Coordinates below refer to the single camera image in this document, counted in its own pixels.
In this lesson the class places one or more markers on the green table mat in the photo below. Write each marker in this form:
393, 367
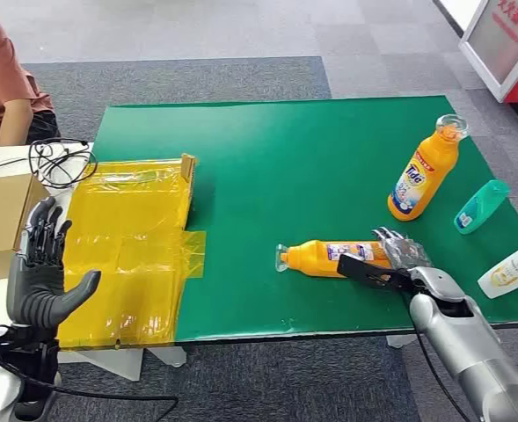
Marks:
307, 151

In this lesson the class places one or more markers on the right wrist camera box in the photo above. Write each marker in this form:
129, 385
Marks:
369, 272

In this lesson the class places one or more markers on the brown cardboard box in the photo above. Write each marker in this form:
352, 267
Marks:
1, 209

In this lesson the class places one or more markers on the white shampoo bottle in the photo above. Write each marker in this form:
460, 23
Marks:
509, 271

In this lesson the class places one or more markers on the teal plastic bottle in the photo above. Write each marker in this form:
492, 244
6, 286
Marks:
478, 207

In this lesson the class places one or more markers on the person's forearm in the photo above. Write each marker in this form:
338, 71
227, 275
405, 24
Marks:
14, 122

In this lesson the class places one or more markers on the white table foot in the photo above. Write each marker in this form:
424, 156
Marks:
400, 341
117, 361

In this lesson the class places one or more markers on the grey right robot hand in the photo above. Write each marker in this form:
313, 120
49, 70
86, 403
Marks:
406, 251

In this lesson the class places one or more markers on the white and red cabinet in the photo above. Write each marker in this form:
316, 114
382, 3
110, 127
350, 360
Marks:
504, 46

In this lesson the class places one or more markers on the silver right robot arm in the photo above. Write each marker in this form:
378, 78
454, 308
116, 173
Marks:
473, 349

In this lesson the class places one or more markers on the orange Tide detergent bottle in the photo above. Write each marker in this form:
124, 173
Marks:
421, 175

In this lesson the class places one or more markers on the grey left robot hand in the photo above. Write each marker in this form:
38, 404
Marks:
37, 285

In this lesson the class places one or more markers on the orange bottle with clear cap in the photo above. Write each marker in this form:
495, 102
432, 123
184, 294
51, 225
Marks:
320, 258

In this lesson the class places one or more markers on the person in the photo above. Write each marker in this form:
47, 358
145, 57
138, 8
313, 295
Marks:
3, 76

